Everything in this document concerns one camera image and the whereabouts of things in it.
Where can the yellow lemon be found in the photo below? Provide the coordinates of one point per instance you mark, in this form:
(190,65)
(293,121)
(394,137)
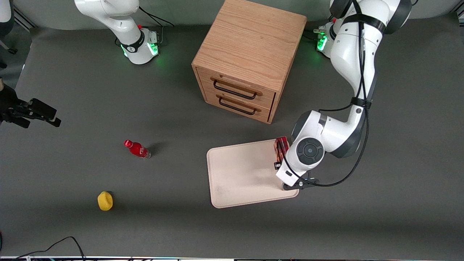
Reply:
(105,201)

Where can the wooden drawer cabinet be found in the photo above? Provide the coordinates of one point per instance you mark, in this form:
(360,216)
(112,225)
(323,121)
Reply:
(250,43)

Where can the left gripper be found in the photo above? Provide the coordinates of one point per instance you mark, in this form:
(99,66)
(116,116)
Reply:
(276,165)

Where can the red cola bottle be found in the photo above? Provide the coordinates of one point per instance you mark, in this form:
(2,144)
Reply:
(137,149)

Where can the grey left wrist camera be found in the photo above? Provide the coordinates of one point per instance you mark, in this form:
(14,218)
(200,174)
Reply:
(301,184)

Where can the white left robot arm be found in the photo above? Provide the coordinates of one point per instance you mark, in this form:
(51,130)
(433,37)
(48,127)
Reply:
(348,54)

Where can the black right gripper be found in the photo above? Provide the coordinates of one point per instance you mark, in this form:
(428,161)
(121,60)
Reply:
(15,110)

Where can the aluminium frame rail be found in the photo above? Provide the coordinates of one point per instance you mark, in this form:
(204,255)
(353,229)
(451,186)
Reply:
(460,15)
(23,20)

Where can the red tartan cookie box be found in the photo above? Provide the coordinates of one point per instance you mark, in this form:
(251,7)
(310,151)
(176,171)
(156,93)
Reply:
(283,143)

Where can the beige rectangular tray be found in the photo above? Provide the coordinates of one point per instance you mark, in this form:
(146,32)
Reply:
(243,174)

